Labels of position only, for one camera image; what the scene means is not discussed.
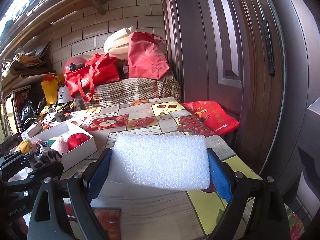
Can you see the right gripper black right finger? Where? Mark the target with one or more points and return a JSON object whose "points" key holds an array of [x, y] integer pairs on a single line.
{"points": [[268, 218]]}

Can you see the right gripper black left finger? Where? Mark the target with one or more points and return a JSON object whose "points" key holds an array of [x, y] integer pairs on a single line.
{"points": [[49, 218]]}

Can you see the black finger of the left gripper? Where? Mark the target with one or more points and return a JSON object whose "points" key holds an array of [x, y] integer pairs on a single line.
{"points": [[16, 161], [52, 170]]}

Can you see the black white cow-print cloth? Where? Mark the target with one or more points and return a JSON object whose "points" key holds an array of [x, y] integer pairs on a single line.
{"points": [[45, 157]]}

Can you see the yellow bamboo tissue pack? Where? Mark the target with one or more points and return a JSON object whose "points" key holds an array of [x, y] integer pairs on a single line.
{"points": [[26, 147]]}

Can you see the pink fluffy pouch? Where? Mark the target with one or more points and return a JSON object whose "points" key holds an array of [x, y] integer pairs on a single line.
{"points": [[62, 147]]}

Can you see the yellow green scouring sponge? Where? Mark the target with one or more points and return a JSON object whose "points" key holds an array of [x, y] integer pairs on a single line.
{"points": [[49, 142]]}

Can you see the red plush ball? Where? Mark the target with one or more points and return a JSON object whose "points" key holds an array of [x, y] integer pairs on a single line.
{"points": [[76, 140]]}

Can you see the white foam block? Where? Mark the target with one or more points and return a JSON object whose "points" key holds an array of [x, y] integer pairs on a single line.
{"points": [[171, 162]]}

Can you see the smartphone showing video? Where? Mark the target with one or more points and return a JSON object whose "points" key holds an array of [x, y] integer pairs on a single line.
{"points": [[9, 143]]}

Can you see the white cardboard tray box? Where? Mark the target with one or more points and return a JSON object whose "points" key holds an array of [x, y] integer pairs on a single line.
{"points": [[61, 132]]}

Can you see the white power bank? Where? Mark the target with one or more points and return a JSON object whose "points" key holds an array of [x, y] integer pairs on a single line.
{"points": [[32, 130]]}

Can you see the small black box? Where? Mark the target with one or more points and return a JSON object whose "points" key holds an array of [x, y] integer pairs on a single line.
{"points": [[60, 117]]}

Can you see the black plastic bag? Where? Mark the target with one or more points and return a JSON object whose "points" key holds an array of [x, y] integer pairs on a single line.
{"points": [[31, 110]]}

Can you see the metal storage shelf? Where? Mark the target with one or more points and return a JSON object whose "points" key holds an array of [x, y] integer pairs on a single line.
{"points": [[15, 77]]}

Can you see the yellow shopping bag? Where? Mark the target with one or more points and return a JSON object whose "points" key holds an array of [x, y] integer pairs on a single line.
{"points": [[50, 85]]}

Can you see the plaid covered bench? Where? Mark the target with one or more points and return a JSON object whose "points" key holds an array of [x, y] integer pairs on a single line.
{"points": [[128, 90]]}

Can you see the red helmet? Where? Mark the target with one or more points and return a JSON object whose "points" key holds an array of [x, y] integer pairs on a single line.
{"points": [[73, 63]]}

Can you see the red tote bag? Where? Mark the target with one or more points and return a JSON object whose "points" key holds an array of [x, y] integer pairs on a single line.
{"points": [[98, 70]]}

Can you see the red bag beside table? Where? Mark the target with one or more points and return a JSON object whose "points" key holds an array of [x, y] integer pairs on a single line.
{"points": [[211, 114]]}

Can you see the cream foam roll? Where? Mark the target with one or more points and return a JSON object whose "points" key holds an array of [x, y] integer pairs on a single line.
{"points": [[117, 44]]}

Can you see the red paper bag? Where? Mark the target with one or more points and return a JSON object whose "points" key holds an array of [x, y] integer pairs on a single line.
{"points": [[145, 57]]}

